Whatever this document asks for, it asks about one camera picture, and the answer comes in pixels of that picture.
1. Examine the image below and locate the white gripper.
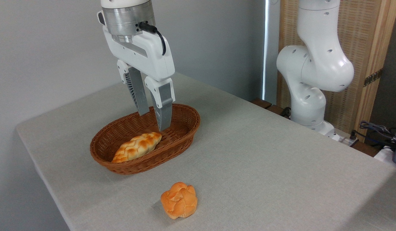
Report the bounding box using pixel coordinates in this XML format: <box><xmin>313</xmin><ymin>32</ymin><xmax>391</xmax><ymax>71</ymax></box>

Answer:
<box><xmin>103</xmin><ymin>26</ymin><xmax>176</xmax><ymax>132</ymax></box>

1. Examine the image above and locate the long braided bread loaf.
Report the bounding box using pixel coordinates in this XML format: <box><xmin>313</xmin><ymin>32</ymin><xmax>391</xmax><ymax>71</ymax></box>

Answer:
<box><xmin>112</xmin><ymin>132</ymin><xmax>162</xmax><ymax>163</ymax></box>

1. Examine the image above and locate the brown wooden robot base board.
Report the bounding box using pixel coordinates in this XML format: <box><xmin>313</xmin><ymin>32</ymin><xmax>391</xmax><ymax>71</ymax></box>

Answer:
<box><xmin>251</xmin><ymin>98</ymin><xmax>381</xmax><ymax>158</ymax></box>

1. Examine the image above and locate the round orange bread roll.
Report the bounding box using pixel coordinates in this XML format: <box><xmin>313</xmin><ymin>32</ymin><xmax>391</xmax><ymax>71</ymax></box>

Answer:
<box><xmin>160</xmin><ymin>182</ymin><xmax>198</xmax><ymax>219</ymax></box>

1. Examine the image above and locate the brown wicker oval basket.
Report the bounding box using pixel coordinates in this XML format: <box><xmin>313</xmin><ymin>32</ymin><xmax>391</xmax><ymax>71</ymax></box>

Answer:
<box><xmin>90</xmin><ymin>103</ymin><xmax>201</xmax><ymax>175</ymax></box>

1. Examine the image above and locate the grey tablecloth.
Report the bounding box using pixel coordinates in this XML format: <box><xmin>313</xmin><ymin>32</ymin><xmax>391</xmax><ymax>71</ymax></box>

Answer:
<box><xmin>16</xmin><ymin>72</ymin><xmax>396</xmax><ymax>231</ymax></box>

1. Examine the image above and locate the white power strip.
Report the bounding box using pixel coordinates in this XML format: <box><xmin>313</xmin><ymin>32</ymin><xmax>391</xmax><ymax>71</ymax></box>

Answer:
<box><xmin>335</xmin><ymin>128</ymin><xmax>359</xmax><ymax>147</ymax></box>

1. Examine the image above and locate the wooden rattan folding screen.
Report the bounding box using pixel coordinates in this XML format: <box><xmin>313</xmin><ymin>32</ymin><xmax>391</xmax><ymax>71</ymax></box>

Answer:
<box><xmin>276</xmin><ymin>0</ymin><xmax>396</xmax><ymax>142</ymax></box>

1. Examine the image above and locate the metal screen hinge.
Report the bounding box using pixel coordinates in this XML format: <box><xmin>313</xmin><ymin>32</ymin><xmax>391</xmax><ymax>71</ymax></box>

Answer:
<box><xmin>364</xmin><ymin>68</ymin><xmax>383</xmax><ymax>87</ymax></box>

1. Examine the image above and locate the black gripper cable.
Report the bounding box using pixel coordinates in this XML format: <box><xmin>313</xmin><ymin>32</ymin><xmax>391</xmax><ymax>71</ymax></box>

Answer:
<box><xmin>139</xmin><ymin>21</ymin><xmax>167</xmax><ymax>56</ymax></box>

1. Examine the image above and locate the bundle of dark cables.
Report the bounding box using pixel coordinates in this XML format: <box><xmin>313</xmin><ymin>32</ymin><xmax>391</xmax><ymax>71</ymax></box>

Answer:
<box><xmin>350</xmin><ymin>120</ymin><xmax>396</xmax><ymax>149</ymax></box>

